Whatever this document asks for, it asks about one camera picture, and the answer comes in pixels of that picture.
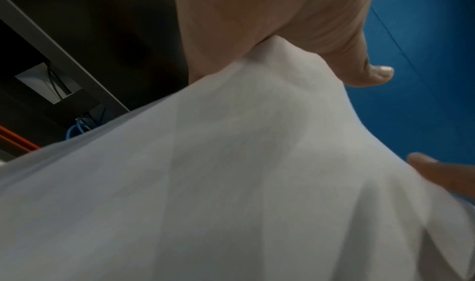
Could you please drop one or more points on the orange bar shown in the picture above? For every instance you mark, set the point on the orange bar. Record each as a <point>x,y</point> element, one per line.
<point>18,139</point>

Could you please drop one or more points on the grey metal frame bar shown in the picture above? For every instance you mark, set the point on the grey metal frame bar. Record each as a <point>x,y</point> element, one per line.
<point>63,51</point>

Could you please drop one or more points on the person's right hand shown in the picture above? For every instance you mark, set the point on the person's right hand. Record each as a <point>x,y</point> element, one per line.
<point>445,175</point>

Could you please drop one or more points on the white cloth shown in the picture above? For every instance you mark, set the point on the white cloth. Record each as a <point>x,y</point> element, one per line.
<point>222,186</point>

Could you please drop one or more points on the person's left hand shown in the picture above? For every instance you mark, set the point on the person's left hand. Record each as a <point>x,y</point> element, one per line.
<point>259,13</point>

